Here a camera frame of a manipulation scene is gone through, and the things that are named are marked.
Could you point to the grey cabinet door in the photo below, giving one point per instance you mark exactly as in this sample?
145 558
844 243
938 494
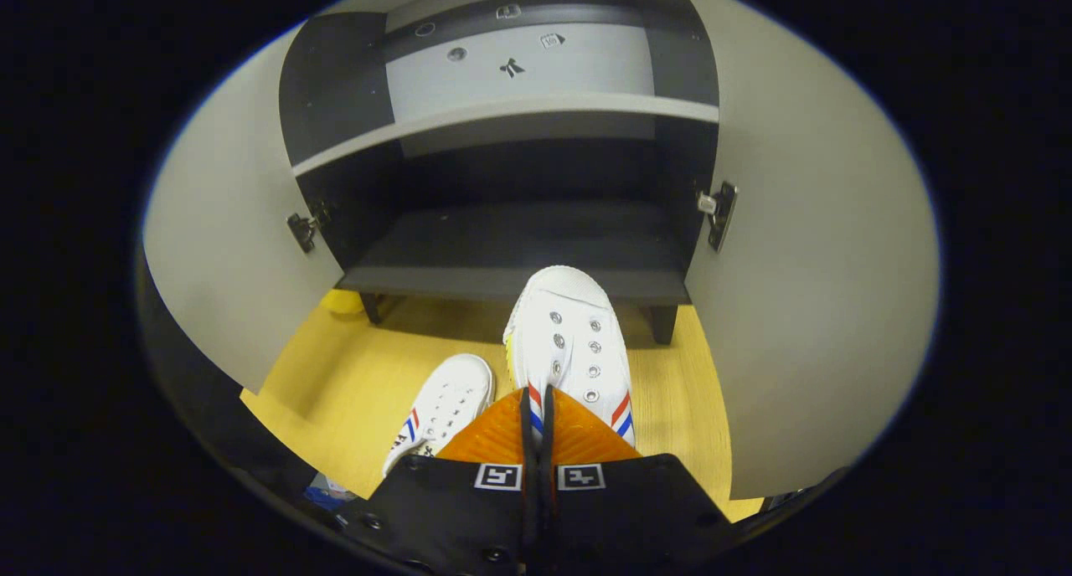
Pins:
226 224
821 266

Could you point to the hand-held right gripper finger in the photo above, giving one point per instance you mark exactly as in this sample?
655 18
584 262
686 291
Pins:
546 509
528 509

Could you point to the white striped shoe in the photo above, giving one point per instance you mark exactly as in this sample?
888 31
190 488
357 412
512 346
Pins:
569 342
448 396

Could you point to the grey shoe cabinet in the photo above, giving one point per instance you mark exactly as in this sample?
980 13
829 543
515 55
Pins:
519 249

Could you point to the yellow object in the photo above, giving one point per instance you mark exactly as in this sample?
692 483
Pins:
339 301

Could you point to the blue printed object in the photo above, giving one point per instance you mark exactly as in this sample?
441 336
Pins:
328 492

